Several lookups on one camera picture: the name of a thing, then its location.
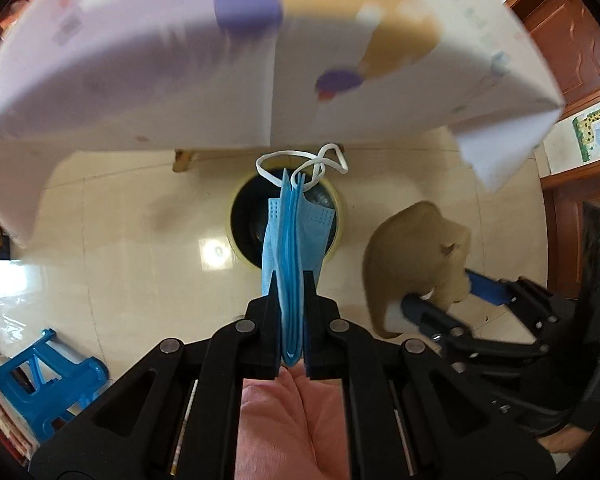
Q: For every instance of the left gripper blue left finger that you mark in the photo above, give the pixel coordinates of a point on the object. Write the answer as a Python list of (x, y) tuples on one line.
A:
[(247, 349)]

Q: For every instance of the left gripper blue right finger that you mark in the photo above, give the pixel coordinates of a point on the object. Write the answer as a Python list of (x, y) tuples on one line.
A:
[(338, 349)]

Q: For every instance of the blue plastic stool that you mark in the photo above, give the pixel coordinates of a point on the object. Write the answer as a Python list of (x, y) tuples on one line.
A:
[(47, 378)]

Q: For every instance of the wooden door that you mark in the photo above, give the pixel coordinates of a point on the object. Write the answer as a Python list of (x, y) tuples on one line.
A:
[(569, 39)]

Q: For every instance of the cartoon printed tablecloth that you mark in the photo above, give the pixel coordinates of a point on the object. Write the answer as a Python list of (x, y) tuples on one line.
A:
[(126, 75)]

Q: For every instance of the pink trouser legs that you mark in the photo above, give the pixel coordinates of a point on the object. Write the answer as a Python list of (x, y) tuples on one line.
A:
[(292, 427)]

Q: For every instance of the blue face mask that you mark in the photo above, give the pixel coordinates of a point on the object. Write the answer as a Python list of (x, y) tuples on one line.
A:
[(298, 251)]

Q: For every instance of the brown bear plush hat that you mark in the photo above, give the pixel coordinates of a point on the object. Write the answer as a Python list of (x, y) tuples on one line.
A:
[(415, 251)]

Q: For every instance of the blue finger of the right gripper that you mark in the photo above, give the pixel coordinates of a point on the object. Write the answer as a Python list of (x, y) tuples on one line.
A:
[(493, 292), (431, 321)]

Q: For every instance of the yellow rimmed trash bin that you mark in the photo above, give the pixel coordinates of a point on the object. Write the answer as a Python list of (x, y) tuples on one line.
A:
[(256, 205)]

